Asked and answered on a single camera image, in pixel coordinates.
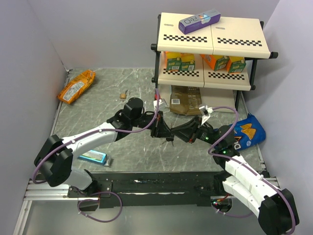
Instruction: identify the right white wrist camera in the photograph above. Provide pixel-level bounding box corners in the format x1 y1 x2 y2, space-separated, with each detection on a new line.
199 104 213 125

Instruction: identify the beige three-tier shelf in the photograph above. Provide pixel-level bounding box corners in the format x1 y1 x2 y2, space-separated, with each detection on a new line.
151 12 279 113

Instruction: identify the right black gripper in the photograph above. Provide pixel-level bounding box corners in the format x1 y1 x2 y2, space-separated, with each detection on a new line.
171 115 221 148

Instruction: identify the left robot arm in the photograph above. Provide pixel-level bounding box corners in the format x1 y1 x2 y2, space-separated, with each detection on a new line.
32 98 174 197

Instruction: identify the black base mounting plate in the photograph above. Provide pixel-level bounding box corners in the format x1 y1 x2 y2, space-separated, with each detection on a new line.
66 171 233 209

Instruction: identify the green yellow carton left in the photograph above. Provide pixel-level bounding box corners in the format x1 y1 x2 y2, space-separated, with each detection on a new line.
165 51 181 71

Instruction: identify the purple rectangular box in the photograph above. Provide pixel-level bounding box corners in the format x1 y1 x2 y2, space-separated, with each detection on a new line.
179 9 221 35

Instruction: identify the blue Doritos chip bag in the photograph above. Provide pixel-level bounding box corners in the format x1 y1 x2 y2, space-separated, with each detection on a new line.
234 113 266 150

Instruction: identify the green yellow carton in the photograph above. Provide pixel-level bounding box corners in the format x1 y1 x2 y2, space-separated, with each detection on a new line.
165 51 181 71
180 53 195 71

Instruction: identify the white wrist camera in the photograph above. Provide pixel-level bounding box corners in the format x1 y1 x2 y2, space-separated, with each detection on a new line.
199 104 213 125
153 98 168 111

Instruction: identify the orange snack bag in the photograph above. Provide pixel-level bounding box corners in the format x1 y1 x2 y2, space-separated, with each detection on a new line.
57 70 96 104

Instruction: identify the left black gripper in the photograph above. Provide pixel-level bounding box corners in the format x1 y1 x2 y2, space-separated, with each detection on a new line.
131 110 174 139

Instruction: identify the orange green carton tilted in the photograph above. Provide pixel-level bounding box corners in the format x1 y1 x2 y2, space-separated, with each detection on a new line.
201 54 229 71

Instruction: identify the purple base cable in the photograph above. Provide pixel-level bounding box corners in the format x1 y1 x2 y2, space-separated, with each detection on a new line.
211 195 255 219
77 190 123 224

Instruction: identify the brown coffee bag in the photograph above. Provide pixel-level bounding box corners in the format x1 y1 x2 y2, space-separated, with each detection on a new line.
169 86 202 116

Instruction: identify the blue snack bar packet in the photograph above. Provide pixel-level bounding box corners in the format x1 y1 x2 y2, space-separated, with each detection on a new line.
78 150 112 166

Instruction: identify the green orange carton right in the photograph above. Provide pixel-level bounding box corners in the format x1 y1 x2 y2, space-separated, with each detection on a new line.
226 56 246 73

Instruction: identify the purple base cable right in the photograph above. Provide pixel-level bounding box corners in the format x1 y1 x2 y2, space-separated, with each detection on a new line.
211 195 255 219

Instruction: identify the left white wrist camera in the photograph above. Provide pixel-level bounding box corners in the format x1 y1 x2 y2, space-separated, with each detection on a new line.
153 98 168 111

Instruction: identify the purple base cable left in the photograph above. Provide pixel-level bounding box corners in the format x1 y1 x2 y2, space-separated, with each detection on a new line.
77 190 123 224

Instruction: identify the brass padlock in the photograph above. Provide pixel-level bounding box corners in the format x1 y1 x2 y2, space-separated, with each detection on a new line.
119 90 130 99

